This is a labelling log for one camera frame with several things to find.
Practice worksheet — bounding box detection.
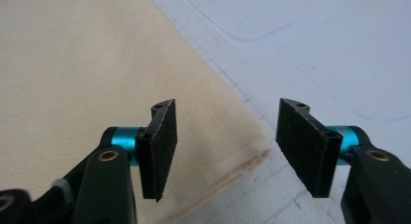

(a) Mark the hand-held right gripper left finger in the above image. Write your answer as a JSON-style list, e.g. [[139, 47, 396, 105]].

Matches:
[[111, 98, 178, 204]]

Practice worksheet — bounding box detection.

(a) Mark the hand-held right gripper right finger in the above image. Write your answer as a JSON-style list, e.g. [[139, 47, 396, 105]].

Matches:
[[275, 97, 361, 199]]

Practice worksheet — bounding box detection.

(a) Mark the peach terry towel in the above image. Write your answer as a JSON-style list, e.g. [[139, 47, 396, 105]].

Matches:
[[0, 0, 273, 224]]

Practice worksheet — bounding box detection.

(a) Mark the white grid foam mat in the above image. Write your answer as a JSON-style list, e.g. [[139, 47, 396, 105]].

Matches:
[[144, 0, 411, 224]]

